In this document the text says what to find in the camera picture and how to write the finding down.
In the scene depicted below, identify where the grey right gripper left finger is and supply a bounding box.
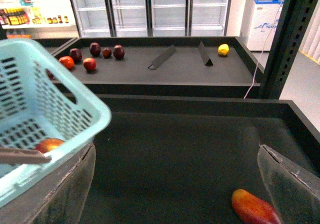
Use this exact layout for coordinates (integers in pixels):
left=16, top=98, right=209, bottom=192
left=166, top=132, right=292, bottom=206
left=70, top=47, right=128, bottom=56
left=0, top=143, right=96, bottom=224

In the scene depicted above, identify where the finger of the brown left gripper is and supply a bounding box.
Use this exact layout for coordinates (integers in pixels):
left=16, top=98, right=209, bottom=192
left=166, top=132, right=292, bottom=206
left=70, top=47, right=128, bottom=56
left=0, top=147, right=52, bottom=165

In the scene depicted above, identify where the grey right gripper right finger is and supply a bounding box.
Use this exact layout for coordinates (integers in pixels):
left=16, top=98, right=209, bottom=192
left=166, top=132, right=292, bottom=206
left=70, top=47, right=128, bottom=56
left=257, top=145, right=320, bottom=224

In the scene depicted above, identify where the red yellow apple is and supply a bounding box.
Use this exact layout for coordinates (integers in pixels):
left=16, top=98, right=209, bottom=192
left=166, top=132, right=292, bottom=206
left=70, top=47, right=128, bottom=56
left=34, top=138, right=65, bottom=154

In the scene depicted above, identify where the light blue plastic basket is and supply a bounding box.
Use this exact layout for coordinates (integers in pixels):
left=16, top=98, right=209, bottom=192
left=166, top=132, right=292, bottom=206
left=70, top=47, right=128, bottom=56
left=0, top=38, right=112, bottom=206

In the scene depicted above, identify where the orange red apple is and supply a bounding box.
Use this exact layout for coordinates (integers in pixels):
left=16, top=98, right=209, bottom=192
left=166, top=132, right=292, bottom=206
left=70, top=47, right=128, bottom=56
left=58, top=56, right=75, bottom=70

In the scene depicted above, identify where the dark red apple back left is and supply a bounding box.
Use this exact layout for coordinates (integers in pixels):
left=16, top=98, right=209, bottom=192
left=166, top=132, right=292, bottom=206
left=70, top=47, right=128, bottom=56
left=69, top=48, right=82, bottom=63

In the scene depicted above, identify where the red apple front centre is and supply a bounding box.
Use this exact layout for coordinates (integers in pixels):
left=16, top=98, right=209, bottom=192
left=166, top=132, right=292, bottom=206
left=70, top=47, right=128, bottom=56
left=82, top=58, right=97, bottom=72

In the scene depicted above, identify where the dark red apple back centre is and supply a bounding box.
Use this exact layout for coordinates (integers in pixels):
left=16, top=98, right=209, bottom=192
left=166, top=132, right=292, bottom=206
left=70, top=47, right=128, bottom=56
left=89, top=42, right=101, bottom=57

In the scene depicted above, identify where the small dark red apple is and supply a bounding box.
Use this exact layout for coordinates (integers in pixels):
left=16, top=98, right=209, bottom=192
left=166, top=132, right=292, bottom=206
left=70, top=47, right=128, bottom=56
left=102, top=47, right=112, bottom=59

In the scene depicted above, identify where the red orange mango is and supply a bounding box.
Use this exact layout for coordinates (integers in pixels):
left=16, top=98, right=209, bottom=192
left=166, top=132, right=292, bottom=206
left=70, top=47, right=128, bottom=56
left=231, top=189, right=282, bottom=224

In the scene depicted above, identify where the black lower shelf tray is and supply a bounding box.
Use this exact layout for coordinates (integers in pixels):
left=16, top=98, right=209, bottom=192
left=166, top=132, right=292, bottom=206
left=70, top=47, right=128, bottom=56
left=80, top=94, right=320, bottom=224

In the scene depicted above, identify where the black shelf tray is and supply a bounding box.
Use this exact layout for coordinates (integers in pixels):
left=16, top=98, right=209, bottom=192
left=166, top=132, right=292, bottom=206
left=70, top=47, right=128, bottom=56
left=39, top=36, right=264, bottom=99
left=80, top=94, right=320, bottom=224

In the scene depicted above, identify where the black upper shelf tray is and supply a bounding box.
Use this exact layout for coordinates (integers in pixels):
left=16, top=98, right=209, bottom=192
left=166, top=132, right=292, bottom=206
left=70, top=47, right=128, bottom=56
left=39, top=36, right=264, bottom=99

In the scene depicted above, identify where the white product shelf with bottles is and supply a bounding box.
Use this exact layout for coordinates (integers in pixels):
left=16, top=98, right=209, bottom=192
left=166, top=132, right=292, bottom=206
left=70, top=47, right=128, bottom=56
left=0, top=0, right=79, bottom=39

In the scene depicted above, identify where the black divider right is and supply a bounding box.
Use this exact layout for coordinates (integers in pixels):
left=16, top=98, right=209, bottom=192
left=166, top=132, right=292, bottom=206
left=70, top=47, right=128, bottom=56
left=198, top=41, right=214, bottom=67

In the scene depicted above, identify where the black divider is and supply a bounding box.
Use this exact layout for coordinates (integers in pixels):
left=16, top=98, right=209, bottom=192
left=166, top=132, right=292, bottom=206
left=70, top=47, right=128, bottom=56
left=198, top=41, right=214, bottom=67
left=148, top=45, right=176, bottom=70

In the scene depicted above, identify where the yellow lemon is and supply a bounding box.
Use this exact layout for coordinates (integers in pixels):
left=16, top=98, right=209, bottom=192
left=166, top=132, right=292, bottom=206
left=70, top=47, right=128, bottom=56
left=218, top=44, right=230, bottom=57

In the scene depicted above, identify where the glass door refrigerator row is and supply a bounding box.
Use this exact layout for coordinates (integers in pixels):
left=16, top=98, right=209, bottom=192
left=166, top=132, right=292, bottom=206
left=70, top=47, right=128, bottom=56
left=71, top=0, right=231, bottom=38

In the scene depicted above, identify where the white chest freezer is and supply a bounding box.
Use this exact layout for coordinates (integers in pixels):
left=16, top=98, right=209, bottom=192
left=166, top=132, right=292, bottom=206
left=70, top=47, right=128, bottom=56
left=240, top=0, right=284, bottom=52

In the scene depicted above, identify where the black divider left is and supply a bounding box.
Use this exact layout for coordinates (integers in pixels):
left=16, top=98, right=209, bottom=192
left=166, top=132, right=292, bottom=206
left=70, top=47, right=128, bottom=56
left=148, top=45, right=176, bottom=70

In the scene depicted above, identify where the dark right rack post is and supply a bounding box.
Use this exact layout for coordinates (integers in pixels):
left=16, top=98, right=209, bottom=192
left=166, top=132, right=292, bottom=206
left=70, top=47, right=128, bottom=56
left=257, top=0, right=318, bottom=100

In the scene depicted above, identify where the pink cable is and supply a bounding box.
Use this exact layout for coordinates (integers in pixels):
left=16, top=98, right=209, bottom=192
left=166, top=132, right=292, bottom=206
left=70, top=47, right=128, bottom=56
left=243, top=0, right=286, bottom=99

